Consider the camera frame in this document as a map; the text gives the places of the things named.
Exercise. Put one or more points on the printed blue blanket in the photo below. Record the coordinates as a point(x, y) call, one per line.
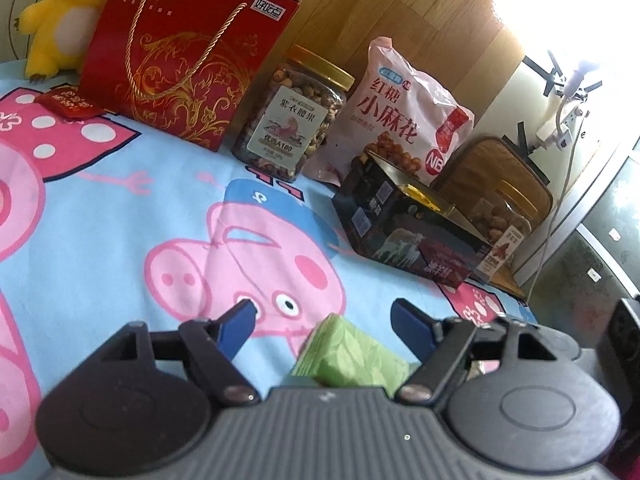
point(100, 260)

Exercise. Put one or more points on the pink snack bag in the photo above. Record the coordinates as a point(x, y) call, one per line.
point(400, 110)

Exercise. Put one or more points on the white power plug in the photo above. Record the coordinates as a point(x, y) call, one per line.
point(555, 132)

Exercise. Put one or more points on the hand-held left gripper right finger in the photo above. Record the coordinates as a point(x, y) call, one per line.
point(410, 322)

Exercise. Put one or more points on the yellow duck plush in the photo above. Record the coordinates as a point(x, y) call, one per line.
point(65, 25)

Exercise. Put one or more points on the green cracker packet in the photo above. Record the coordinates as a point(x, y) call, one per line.
point(345, 360)

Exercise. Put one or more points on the pecan jar with gold lid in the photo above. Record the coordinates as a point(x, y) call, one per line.
point(500, 230)

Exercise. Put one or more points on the wooden headboard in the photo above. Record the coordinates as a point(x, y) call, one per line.
point(400, 5)

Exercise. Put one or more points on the cashew jar with gold lid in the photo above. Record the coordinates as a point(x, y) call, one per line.
point(290, 120)

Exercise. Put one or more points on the small red packet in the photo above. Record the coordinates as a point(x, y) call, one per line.
point(70, 102)

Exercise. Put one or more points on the window frame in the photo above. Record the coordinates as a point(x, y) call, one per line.
point(590, 270)

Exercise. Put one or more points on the black printed box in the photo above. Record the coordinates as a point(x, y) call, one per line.
point(400, 220)

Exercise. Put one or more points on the brown woven mat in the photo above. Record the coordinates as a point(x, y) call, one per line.
point(500, 165)

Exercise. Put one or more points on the red gift bag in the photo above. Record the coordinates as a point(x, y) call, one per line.
point(175, 60)

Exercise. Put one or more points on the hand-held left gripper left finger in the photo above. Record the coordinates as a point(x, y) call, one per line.
point(237, 327)

